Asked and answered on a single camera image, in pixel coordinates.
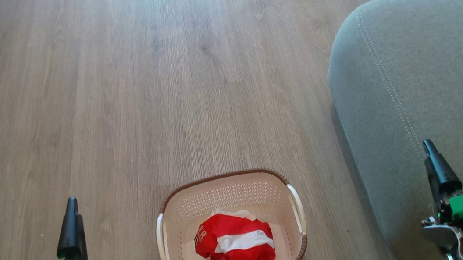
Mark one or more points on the beige laundry basket brown rim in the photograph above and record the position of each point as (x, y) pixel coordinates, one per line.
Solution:
(226, 192)

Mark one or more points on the grey fabric sofa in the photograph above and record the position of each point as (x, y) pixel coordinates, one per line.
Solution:
(421, 93)

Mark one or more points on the red and white garment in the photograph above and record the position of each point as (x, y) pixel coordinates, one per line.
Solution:
(237, 246)

